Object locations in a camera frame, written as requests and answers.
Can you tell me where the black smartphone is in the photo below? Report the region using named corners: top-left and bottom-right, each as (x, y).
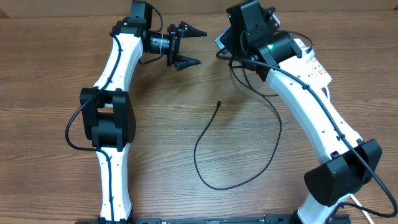
top-left (215, 26), bottom-right (232, 50)

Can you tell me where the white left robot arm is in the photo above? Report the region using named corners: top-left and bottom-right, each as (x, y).
top-left (65, 1), bottom-right (207, 223)

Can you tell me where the white power strip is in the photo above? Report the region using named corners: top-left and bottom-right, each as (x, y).
top-left (294, 38), bottom-right (332, 88)

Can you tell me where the white power strip cord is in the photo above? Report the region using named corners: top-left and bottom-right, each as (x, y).
top-left (323, 86), bottom-right (376, 224)

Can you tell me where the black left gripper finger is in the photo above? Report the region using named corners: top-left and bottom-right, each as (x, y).
top-left (174, 55), bottom-right (201, 71)
top-left (178, 21), bottom-right (207, 38)

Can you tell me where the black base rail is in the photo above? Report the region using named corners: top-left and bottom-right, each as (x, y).
top-left (75, 214), bottom-right (351, 224)

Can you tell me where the black USB charging cable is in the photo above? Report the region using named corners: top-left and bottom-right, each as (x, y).
top-left (193, 30), bottom-right (313, 191)

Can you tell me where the white charger plug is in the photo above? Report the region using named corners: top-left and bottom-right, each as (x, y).
top-left (298, 45), bottom-right (315, 58)

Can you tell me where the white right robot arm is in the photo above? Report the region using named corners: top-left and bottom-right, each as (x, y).
top-left (216, 1), bottom-right (382, 223)

